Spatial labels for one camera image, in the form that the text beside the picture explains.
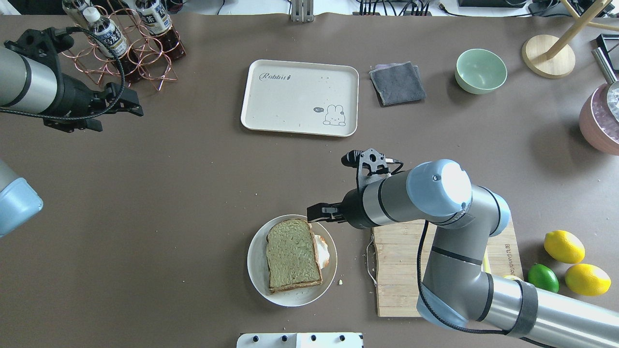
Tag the cream rabbit tray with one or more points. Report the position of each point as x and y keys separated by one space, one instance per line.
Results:
x=301 y=97

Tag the white round plate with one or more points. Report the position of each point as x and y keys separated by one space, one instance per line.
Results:
x=259 y=272

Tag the yellow lemon upper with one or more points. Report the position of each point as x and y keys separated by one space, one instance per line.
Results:
x=564 y=247

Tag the tea bottle top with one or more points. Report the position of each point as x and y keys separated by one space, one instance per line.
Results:
x=110 y=39

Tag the yellow lemon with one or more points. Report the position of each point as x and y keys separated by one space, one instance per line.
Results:
x=564 y=247
x=587 y=279

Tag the half cut lemon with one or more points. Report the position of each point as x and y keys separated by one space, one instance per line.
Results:
x=511 y=277

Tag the mint green bowl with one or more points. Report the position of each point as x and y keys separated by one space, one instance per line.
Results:
x=479 y=71

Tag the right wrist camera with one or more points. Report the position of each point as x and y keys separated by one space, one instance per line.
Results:
x=370 y=166

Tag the pink bowl with ice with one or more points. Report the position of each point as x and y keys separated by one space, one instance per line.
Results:
x=597 y=124

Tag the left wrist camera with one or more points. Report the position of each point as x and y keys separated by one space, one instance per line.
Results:
x=36 y=43

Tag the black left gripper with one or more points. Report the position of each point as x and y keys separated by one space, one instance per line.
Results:
x=73 y=99

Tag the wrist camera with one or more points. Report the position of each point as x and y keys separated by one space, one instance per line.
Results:
x=370 y=166
x=36 y=43

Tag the wooden cup tree stand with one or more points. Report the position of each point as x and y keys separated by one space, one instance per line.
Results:
x=552 y=57

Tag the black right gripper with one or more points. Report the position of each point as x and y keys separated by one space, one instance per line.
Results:
x=351 y=211

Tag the metal ice scoop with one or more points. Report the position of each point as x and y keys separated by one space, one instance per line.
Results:
x=612 y=86

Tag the bread slice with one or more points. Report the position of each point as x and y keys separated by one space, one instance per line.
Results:
x=291 y=256

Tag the copper wire bottle rack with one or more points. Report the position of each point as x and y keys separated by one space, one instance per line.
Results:
x=143 y=61

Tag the yellow lemon lower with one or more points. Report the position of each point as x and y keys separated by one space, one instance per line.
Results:
x=587 y=279

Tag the tea bottle lower left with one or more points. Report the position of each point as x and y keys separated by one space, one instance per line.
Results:
x=157 y=21

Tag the grey folded cloth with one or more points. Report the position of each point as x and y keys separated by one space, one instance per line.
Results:
x=397 y=83

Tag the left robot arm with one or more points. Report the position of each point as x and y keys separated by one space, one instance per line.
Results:
x=40 y=88

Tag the tea bottle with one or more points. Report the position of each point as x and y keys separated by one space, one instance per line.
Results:
x=157 y=21
x=110 y=39
x=74 y=9

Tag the wooden cutting board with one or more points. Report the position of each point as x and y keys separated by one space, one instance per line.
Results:
x=395 y=250

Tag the tea bottle lower right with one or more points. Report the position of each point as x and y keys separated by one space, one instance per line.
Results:
x=74 y=9

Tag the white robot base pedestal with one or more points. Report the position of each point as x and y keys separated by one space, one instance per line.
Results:
x=301 y=340

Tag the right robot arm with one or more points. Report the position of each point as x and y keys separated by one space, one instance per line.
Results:
x=454 y=289

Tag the green lime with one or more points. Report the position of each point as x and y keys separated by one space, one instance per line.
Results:
x=543 y=278

